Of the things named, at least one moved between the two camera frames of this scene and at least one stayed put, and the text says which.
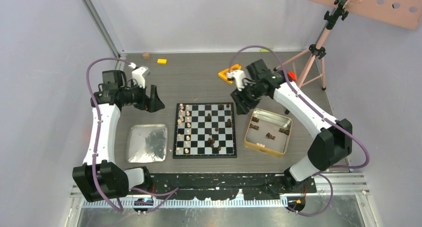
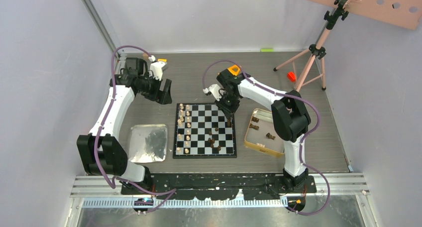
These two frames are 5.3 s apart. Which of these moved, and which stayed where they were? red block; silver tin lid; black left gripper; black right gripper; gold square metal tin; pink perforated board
Moved: black left gripper; black right gripper
Stayed: gold square metal tin; silver tin lid; red block; pink perforated board
